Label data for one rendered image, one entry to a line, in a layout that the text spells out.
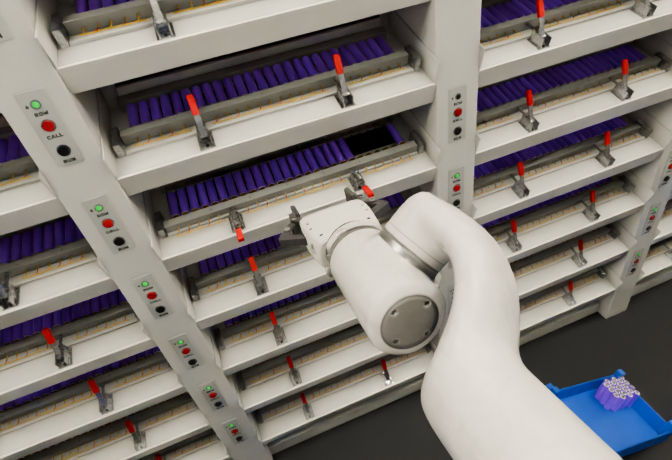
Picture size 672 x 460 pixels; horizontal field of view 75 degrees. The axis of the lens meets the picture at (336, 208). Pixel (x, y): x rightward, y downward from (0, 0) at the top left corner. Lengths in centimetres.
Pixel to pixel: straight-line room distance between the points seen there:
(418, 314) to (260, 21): 51
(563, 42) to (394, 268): 75
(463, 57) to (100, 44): 62
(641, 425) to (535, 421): 141
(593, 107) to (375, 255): 88
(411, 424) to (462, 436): 128
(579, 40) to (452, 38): 31
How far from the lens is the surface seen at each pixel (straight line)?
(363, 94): 86
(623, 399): 168
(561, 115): 118
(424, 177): 99
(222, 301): 104
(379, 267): 44
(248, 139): 80
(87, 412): 128
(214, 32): 74
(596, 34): 112
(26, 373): 117
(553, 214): 146
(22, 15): 75
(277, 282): 103
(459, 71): 92
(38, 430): 133
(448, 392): 36
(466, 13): 89
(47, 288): 100
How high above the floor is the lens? 147
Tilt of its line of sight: 37 degrees down
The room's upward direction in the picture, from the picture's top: 11 degrees counter-clockwise
